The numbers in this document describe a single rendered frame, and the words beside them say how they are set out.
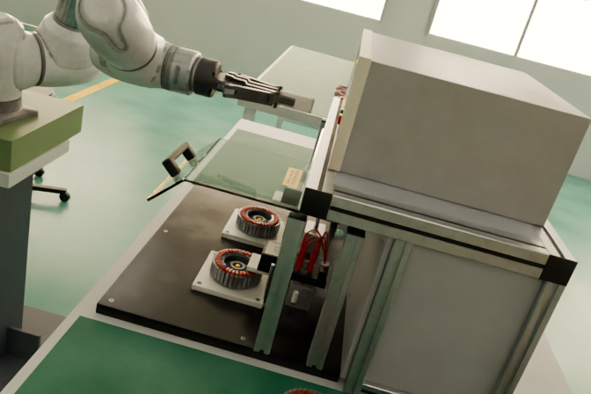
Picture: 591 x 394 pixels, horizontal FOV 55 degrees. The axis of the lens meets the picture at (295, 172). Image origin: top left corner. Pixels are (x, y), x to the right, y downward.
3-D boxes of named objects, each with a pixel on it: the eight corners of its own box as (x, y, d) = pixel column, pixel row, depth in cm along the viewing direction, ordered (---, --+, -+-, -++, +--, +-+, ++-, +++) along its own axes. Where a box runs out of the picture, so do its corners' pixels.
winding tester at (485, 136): (327, 169, 100) (359, 55, 92) (340, 110, 140) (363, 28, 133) (543, 228, 98) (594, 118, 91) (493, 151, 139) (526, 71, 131)
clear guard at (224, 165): (146, 200, 96) (151, 169, 94) (189, 156, 118) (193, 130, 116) (331, 252, 95) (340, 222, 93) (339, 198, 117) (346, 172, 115)
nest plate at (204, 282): (191, 288, 116) (192, 284, 116) (210, 254, 130) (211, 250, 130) (260, 309, 115) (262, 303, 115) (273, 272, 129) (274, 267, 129)
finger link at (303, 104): (280, 90, 111) (280, 90, 110) (315, 98, 111) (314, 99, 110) (277, 104, 112) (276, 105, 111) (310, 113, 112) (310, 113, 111)
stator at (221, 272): (202, 281, 117) (206, 266, 116) (217, 256, 128) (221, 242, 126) (254, 296, 117) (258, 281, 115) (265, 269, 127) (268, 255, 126)
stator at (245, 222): (230, 230, 140) (233, 217, 139) (241, 212, 150) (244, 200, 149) (273, 243, 139) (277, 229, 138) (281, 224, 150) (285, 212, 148)
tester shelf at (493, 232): (298, 212, 91) (305, 186, 89) (329, 112, 154) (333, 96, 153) (566, 287, 89) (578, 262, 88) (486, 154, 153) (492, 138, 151)
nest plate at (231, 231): (221, 237, 139) (222, 232, 138) (235, 212, 153) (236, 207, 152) (279, 253, 138) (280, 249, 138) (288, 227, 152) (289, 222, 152)
